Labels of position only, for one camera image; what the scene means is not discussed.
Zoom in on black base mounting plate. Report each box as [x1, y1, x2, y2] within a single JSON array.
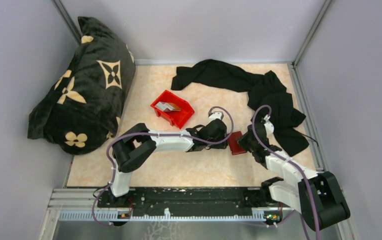
[[97, 187, 289, 217]]

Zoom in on black floral patterned pillow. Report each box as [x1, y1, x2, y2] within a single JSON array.
[[27, 16, 136, 155]]

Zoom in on black cloth garment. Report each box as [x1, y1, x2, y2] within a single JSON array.
[[171, 59, 309, 157]]

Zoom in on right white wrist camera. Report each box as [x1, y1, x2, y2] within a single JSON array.
[[262, 115, 275, 137]]

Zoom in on red plastic bin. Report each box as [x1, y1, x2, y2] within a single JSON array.
[[150, 90, 195, 129]]

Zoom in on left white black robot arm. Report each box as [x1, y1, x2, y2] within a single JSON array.
[[106, 118, 229, 207]]

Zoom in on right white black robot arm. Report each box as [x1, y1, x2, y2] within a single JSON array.
[[237, 122, 351, 231]]

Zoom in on red leather card holder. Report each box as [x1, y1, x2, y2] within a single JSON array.
[[227, 131, 247, 156]]

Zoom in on stack of grey cards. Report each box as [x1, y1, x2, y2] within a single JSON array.
[[155, 101, 181, 113]]

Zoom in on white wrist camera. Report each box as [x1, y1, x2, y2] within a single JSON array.
[[262, 115, 275, 137], [208, 111, 224, 121]]

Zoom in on aluminium frame rail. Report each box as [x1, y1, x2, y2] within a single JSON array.
[[46, 187, 348, 222]]

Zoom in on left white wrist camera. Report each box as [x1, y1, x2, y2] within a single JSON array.
[[208, 111, 224, 121]]

